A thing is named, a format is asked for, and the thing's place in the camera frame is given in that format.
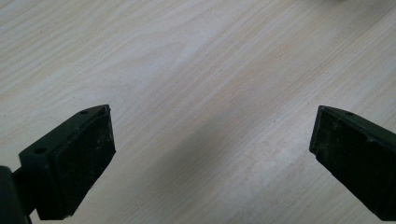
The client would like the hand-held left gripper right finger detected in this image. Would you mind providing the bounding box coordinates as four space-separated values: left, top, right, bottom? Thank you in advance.
308 105 396 222

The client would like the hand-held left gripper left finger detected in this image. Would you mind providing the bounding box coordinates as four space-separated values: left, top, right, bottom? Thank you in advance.
11 104 117 221

